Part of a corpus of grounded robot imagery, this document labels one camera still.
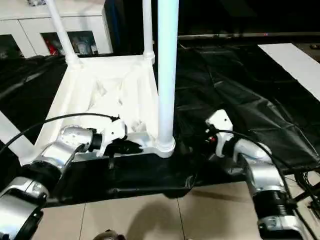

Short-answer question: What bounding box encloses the white glass-door cabinet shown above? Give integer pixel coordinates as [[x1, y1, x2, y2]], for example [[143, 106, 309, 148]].
[[0, 0, 113, 59]]

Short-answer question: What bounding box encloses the white plastic table top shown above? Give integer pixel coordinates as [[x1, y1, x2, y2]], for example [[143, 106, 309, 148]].
[[19, 53, 176, 166]]

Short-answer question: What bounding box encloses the black coiled floor cable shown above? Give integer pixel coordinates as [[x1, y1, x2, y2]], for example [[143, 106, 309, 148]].
[[282, 163, 320, 210]]

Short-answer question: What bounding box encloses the white flat board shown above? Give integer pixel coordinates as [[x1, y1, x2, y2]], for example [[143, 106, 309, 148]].
[[257, 42, 320, 100]]

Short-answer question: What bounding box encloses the black stand leg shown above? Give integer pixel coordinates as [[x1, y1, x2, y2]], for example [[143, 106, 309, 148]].
[[292, 186, 320, 202]]

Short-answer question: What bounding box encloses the black table mat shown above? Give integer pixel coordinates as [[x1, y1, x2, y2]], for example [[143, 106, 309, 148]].
[[0, 41, 320, 208]]

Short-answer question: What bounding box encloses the white plastic table leg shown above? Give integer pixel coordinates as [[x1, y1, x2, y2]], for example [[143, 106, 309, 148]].
[[45, 0, 78, 65], [141, 0, 156, 64], [0, 109, 36, 166], [156, 0, 180, 154]]

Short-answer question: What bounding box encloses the clear glass ornament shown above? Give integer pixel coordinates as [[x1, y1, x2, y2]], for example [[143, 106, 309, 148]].
[[26, 0, 48, 7]]

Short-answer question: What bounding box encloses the dark robot foot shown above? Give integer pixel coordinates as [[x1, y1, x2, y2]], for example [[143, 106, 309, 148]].
[[96, 229, 126, 240]]

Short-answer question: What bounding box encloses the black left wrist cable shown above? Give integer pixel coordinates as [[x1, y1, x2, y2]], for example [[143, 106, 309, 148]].
[[0, 112, 121, 155]]

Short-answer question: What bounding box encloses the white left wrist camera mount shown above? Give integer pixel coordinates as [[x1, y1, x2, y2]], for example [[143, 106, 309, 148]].
[[96, 119, 129, 158]]

